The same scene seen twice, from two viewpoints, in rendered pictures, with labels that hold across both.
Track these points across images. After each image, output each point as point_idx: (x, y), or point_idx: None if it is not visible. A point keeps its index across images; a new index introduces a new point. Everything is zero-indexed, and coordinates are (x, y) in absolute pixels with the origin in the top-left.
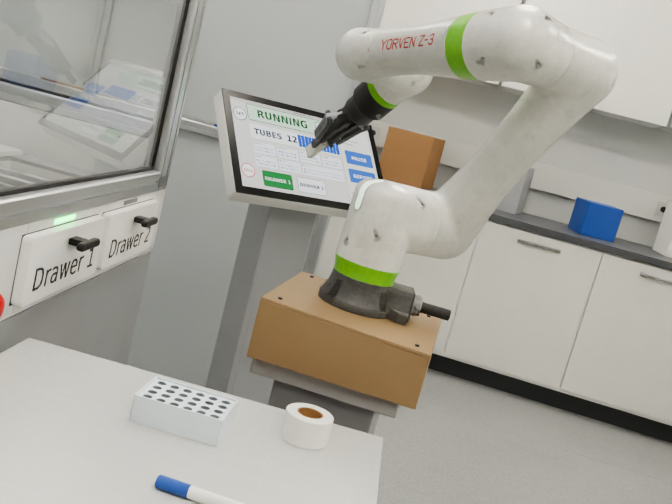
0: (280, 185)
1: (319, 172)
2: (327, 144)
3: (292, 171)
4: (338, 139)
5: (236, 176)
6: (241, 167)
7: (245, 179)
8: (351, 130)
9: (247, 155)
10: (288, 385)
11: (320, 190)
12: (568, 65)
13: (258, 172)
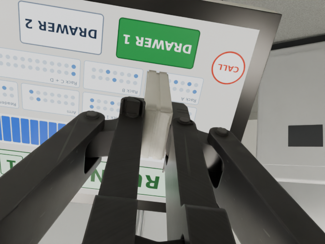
0: (155, 30)
1: (31, 66)
2: (147, 112)
3: (110, 67)
4: (115, 138)
5: (265, 52)
6: (243, 73)
7: (245, 45)
8: (96, 226)
9: (215, 100)
10: None
11: (36, 17)
12: None
13: (203, 63)
